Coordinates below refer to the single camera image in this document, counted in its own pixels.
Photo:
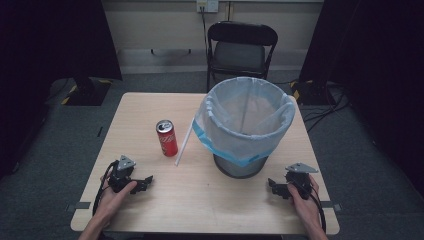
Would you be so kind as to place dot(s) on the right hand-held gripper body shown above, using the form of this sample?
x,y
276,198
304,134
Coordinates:
x,y
300,180

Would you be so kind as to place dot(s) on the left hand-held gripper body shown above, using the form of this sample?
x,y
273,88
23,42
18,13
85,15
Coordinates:
x,y
120,175

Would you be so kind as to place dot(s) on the grey mesh trash bin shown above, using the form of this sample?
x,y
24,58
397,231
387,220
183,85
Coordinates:
x,y
240,169

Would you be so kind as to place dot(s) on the red soda can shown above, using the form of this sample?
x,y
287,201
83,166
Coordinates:
x,y
167,140

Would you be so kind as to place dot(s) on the white drinking straw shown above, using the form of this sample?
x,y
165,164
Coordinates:
x,y
184,142

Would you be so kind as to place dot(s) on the trash bin with blue liner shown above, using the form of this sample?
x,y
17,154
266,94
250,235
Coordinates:
x,y
233,136

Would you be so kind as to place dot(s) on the person's left hand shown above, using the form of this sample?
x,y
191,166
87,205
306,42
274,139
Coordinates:
x,y
112,201

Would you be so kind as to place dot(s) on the person's right hand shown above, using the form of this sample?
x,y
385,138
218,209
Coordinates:
x,y
305,208

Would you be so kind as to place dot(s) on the grey tape strip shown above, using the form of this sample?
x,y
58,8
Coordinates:
x,y
333,206
80,205

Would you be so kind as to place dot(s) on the black stand base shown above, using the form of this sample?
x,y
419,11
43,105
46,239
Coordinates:
x,y
308,93
87,91

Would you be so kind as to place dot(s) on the black folding chair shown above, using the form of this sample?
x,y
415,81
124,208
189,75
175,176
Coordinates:
x,y
240,55

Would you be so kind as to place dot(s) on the dark curtain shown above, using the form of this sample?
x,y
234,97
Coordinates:
x,y
50,50
376,66

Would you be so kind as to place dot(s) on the white wall outlet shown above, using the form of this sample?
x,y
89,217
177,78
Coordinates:
x,y
207,5

